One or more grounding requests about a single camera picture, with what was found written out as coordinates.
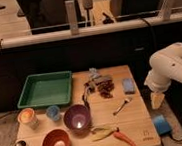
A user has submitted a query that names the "dark purple grape bunch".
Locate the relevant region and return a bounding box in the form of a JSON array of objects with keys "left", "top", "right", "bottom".
[{"left": 97, "top": 80, "right": 115, "bottom": 99}]

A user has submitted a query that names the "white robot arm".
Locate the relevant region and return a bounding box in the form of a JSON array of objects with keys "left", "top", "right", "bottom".
[{"left": 144, "top": 42, "right": 182, "bottom": 110}]

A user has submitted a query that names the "purple bowl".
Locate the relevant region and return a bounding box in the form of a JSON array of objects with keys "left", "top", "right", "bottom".
[{"left": 63, "top": 104, "right": 91, "bottom": 132}]

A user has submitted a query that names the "red bowl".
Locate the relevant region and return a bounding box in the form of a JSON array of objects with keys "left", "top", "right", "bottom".
[{"left": 42, "top": 129, "right": 72, "bottom": 146}]

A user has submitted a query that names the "blue round device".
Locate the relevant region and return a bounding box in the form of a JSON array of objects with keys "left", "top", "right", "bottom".
[{"left": 152, "top": 115, "right": 172, "bottom": 136}]

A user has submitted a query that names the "metal fork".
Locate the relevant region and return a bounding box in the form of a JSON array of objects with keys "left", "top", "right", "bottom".
[{"left": 113, "top": 97, "right": 132, "bottom": 116}]

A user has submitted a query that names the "blue sponge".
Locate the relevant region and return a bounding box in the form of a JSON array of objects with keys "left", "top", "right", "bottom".
[{"left": 122, "top": 79, "right": 135, "bottom": 94}]

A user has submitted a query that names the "orange carrot toy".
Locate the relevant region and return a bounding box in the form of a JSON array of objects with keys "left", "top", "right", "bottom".
[{"left": 113, "top": 131, "right": 136, "bottom": 146}]

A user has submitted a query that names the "yellow banana peel toy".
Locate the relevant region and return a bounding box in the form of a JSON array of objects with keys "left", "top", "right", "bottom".
[{"left": 90, "top": 126, "right": 116, "bottom": 142}]

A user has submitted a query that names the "small blue cup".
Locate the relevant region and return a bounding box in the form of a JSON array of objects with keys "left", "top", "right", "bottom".
[{"left": 45, "top": 105, "right": 61, "bottom": 122}]

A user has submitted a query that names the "green plastic tray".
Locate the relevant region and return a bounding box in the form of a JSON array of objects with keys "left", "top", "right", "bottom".
[{"left": 17, "top": 70, "right": 72, "bottom": 109}]

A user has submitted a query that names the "orange cup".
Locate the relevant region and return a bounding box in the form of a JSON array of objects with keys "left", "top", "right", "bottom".
[{"left": 18, "top": 108, "right": 39, "bottom": 130}]

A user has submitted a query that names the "black handled utensil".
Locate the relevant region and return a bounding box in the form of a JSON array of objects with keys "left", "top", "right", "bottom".
[{"left": 82, "top": 81, "right": 96, "bottom": 108}]

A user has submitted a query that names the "white horizontal rail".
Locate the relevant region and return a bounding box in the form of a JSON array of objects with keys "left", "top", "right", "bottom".
[{"left": 0, "top": 13, "right": 182, "bottom": 49}]

